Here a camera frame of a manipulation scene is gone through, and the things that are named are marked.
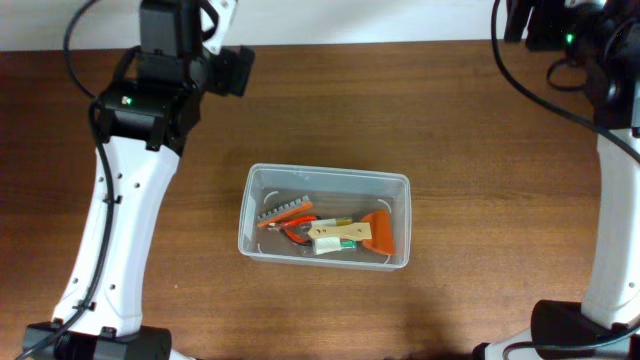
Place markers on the orange handled cutting pliers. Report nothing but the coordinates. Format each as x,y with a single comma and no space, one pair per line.
295,230

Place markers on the clear case of screwdrivers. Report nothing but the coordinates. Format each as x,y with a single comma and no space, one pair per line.
330,244

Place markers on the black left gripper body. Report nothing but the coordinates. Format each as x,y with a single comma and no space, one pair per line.
229,70

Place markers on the orange socket bit rail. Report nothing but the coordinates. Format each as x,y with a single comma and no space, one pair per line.
284,211

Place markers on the orange scraper with wooden handle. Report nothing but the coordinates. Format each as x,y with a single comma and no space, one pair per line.
373,232

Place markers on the clear plastic container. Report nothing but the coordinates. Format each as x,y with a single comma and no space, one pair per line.
335,193

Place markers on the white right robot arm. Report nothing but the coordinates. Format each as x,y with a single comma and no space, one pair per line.
602,38

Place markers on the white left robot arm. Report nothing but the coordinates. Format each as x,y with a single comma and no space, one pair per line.
140,125

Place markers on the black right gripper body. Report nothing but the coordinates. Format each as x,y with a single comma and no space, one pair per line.
552,27

